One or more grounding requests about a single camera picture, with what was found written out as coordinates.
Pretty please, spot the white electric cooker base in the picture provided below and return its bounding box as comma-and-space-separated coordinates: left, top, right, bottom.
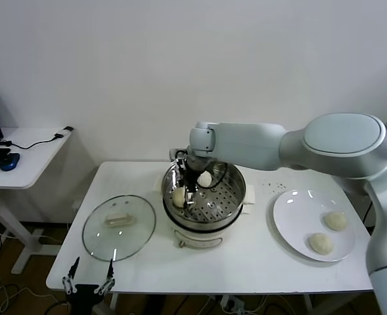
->
152, 183, 257, 249

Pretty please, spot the white power strip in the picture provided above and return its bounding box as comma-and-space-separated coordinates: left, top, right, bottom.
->
221, 295, 246, 312

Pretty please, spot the white steamed baozi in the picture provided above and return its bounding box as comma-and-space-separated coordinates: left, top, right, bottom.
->
322, 211, 349, 232
307, 232, 334, 255
172, 186, 187, 207
198, 170, 213, 188

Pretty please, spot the white side desk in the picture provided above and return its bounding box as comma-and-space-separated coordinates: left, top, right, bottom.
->
0, 127, 74, 275

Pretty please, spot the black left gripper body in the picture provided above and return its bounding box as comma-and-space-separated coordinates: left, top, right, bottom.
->
72, 283, 99, 299

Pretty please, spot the black USB cable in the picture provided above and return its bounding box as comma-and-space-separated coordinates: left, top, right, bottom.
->
1, 126, 74, 151

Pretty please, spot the white round plate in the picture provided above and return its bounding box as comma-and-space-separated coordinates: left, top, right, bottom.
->
272, 189, 357, 263

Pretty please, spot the stainless steel steamer basket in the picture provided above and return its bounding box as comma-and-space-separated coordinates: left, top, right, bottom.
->
152, 157, 257, 230

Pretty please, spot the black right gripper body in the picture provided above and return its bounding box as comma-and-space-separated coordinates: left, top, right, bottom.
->
183, 160, 199, 195

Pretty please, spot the round glass pot lid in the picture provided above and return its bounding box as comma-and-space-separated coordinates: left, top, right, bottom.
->
82, 195, 157, 263

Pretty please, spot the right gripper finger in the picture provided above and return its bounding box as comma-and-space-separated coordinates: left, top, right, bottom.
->
183, 191, 198, 208
175, 158, 187, 181

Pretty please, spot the blue computer mouse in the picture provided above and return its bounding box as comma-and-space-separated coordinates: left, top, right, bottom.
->
0, 153, 21, 172

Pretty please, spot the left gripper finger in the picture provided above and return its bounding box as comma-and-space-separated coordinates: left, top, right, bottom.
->
94, 259, 117, 295
62, 257, 81, 295

